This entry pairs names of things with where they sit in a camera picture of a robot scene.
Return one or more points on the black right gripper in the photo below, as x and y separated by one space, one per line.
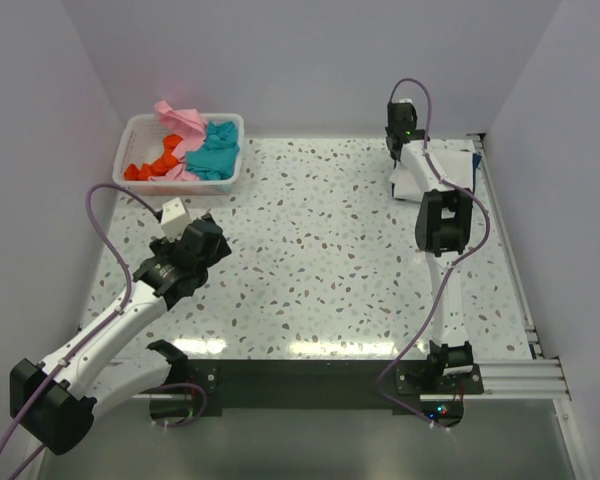
392 156

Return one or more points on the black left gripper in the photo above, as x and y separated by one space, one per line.
163 247

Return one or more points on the white t-shirt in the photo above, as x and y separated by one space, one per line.
420 169

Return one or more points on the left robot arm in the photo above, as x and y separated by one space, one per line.
50 399

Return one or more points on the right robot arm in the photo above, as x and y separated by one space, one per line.
442 232

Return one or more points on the folded blue printed t-shirt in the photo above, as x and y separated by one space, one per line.
476 165

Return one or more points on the teal t-shirt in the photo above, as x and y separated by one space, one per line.
215 159

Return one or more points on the white plastic basket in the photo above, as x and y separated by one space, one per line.
141 142

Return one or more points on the orange t-shirt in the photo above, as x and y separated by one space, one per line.
165 168

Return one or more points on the pink t-shirt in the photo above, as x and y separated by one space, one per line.
187 123

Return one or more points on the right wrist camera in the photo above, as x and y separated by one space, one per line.
405 101

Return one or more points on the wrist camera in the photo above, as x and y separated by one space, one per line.
405 101
174 219

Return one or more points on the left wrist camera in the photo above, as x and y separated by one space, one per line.
174 219

